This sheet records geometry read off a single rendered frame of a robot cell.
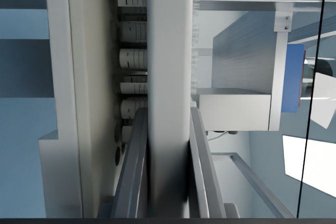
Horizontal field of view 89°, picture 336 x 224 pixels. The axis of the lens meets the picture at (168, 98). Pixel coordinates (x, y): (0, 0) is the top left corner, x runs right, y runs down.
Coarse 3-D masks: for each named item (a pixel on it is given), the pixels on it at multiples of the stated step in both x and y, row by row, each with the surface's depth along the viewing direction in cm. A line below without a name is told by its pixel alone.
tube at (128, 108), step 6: (114, 102) 12; (120, 102) 12; (126, 102) 12; (132, 102) 12; (138, 102) 12; (144, 102) 12; (192, 102) 12; (114, 108) 11; (120, 108) 11; (126, 108) 11; (132, 108) 11; (114, 114) 12; (120, 114) 12; (126, 114) 12; (132, 114) 12
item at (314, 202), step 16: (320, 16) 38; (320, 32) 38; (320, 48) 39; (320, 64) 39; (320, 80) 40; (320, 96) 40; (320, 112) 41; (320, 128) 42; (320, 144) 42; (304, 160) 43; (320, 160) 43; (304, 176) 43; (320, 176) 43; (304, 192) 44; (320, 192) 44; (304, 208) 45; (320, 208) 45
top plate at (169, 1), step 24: (168, 0) 7; (168, 24) 7; (168, 48) 7; (168, 72) 7; (168, 96) 8; (168, 120) 8; (168, 144) 8; (168, 168) 8; (168, 192) 8; (168, 216) 8
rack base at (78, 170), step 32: (64, 0) 7; (96, 0) 9; (64, 32) 7; (96, 32) 9; (64, 64) 7; (96, 64) 9; (64, 96) 8; (96, 96) 9; (64, 128) 8; (96, 128) 9; (64, 160) 8; (96, 160) 9; (64, 192) 8; (96, 192) 9
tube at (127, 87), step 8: (112, 80) 11; (120, 80) 11; (128, 80) 11; (136, 80) 11; (144, 80) 11; (192, 80) 11; (112, 88) 11; (120, 88) 11; (128, 88) 11; (136, 88) 11; (144, 88) 11; (192, 88) 11
